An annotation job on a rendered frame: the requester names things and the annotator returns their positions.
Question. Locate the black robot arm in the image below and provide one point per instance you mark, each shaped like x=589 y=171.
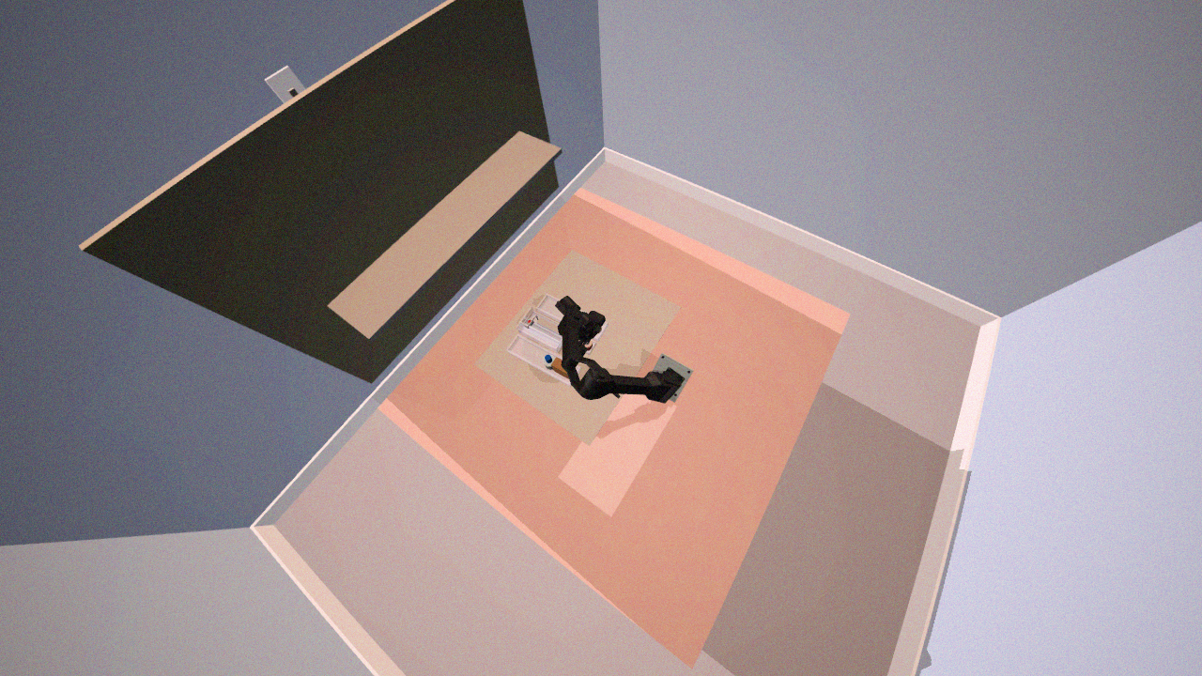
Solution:
x=598 y=382

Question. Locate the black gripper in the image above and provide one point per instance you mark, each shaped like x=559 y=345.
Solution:
x=598 y=320

